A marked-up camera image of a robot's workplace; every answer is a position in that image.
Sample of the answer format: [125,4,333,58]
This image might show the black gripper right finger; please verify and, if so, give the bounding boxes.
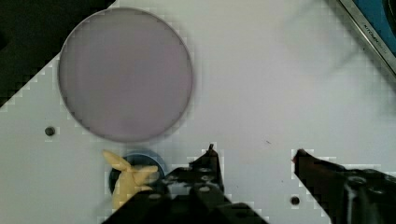
[292,148,396,224]

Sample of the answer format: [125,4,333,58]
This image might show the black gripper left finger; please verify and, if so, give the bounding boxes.
[102,145,268,224]

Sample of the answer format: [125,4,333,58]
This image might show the yellow peeled banana toy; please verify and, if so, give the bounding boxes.
[103,150,159,211]

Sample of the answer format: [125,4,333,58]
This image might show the small blue cup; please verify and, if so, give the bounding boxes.
[123,150,167,191]

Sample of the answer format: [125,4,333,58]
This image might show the round grey plate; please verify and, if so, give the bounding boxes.
[58,7,194,143]

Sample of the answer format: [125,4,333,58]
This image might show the silver toaster oven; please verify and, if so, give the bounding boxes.
[336,0,396,76]

